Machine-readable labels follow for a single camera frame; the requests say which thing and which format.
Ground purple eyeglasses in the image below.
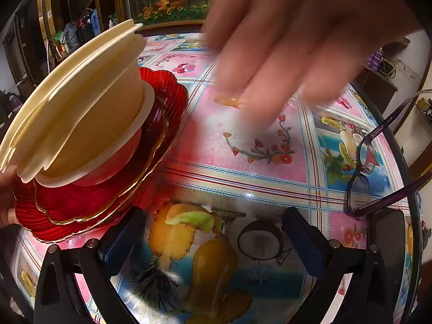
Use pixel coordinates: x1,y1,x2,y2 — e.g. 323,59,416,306
344,88,432,219

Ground purple box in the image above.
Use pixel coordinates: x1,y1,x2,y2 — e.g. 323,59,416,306
368,49,383,70

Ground person's left hand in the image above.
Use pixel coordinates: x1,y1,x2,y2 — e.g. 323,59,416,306
0,167,19,228

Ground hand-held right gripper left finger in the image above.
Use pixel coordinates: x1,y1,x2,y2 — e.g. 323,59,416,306
34,206,147,324

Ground small wooden side table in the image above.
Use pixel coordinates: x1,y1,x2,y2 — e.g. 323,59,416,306
351,37,410,109

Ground small red gold-rimmed plate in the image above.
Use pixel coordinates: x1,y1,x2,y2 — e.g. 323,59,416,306
32,99,173,226

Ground wooden sideboard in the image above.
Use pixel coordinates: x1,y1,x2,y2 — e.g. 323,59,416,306
135,20,210,38

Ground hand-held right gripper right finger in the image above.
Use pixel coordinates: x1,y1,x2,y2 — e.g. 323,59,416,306
282,207,402,324

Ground large red plate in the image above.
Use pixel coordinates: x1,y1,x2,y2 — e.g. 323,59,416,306
13,67,189,244

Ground printed fruit tablecloth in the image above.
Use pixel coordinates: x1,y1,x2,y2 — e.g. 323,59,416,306
10,32,422,324

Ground person's right hand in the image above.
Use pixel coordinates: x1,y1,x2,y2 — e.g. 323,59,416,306
202,0,419,122

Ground round black-rimmed table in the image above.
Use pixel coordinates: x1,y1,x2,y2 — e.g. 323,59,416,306
7,30,429,324

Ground black phone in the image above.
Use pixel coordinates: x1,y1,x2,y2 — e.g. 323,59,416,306
369,207,407,254

